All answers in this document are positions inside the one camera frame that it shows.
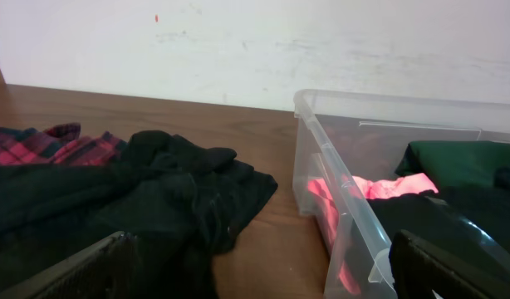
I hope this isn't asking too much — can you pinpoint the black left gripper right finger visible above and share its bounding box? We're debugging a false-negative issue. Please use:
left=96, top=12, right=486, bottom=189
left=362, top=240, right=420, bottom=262
left=389, top=230, right=510, bottom=299

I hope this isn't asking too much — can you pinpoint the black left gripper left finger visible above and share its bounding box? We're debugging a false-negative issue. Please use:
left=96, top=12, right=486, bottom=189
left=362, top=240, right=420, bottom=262
left=0, top=231, right=139, bottom=299

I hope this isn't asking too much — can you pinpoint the black cloth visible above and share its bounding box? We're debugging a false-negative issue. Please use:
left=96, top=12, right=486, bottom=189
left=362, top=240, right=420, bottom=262
left=368, top=186, right=510, bottom=282

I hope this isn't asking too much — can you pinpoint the black garment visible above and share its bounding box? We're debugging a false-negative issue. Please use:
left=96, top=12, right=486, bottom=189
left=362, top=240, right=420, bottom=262
left=0, top=130, right=278, bottom=298

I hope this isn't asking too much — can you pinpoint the green cloth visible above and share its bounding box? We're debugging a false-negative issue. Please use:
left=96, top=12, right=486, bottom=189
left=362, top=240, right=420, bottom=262
left=395, top=140, right=510, bottom=189

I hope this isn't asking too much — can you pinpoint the red plaid shirt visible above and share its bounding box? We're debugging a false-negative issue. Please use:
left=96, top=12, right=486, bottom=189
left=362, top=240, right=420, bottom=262
left=0, top=123, right=127, bottom=166

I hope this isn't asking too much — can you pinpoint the clear plastic storage bin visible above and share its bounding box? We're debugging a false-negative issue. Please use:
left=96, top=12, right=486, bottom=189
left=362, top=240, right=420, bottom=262
left=293, top=90, right=510, bottom=298

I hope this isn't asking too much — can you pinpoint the pink crumpled cloth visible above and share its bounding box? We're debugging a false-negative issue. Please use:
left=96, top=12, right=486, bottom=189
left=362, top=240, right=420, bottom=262
left=307, top=173, right=438, bottom=296

